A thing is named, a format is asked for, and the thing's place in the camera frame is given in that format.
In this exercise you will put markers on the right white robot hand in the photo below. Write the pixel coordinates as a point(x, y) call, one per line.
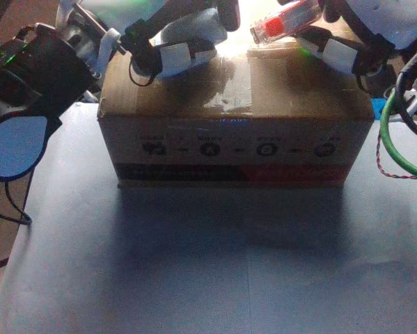
point(143, 45)

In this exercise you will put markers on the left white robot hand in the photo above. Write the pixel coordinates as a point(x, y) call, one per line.
point(340, 54)

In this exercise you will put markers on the brown cardboard box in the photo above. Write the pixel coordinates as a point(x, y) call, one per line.
point(236, 104)

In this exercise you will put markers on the white table cover sheet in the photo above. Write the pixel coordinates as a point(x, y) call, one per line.
point(208, 261)

